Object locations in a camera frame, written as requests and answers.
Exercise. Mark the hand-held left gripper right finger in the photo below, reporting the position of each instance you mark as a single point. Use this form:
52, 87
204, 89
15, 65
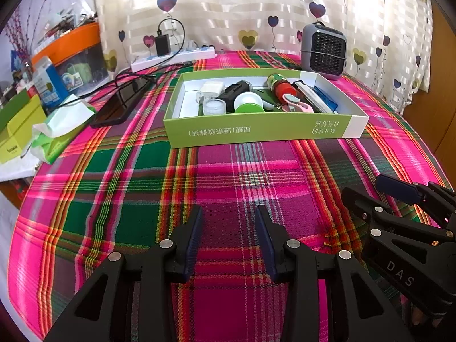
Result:
265, 245

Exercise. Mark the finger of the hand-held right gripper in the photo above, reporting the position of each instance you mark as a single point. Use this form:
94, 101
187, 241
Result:
395, 185
363, 205

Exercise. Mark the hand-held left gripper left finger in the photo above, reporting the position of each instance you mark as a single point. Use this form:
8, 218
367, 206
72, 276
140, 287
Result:
192, 242

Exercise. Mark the blue plastic case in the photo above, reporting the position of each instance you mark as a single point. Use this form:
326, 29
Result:
326, 98

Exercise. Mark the green cardboard box tray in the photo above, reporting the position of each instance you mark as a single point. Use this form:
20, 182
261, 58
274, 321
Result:
249, 130

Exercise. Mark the silver lighter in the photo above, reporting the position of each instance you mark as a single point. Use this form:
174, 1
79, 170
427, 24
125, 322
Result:
310, 94

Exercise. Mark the small clear round jar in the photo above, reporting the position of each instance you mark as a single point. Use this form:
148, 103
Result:
214, 107

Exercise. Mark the green white suction cup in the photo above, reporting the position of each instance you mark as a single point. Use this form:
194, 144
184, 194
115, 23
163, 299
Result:
248, 102

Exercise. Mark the white charger plug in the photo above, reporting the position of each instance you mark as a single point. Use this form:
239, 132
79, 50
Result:
210, 91

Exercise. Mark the wooden cabinet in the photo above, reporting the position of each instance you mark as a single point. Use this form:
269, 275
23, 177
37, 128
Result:
440, 89

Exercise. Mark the red-capped medicine bottle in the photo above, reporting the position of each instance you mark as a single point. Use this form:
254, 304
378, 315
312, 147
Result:
279, 85

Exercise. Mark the grey mini heater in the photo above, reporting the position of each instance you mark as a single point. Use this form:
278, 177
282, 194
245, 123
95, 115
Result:
325, 51

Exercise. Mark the black rectangular plastic device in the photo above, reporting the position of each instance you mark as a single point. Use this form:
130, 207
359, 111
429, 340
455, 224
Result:
233, 94

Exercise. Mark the black smartphone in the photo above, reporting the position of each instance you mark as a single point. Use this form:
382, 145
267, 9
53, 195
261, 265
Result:
119, 105

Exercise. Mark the green tissue pack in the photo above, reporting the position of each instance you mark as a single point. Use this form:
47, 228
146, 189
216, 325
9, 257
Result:
62, 128

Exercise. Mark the white power strip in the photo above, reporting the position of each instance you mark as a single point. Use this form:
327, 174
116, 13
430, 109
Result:
178, 57

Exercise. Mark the black power adapter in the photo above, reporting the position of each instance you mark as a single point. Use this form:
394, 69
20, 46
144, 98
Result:
162, 45

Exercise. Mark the lime green box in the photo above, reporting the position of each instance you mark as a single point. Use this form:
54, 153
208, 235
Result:
19, 139

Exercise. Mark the blue white carton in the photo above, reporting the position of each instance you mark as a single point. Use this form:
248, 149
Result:
50, 83

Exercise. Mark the dark green box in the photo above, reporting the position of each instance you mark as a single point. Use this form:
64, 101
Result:
12, 108

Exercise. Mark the heart print curtain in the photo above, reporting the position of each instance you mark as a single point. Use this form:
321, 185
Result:
249, 7

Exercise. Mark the orange-lidded storage bin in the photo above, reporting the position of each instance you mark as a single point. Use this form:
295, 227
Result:
71, 42

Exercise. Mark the pile of assorted clutter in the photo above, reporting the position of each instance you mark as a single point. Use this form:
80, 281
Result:
64, 25

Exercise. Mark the purple dried flower branches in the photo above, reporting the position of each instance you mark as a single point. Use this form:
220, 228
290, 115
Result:
21, 32

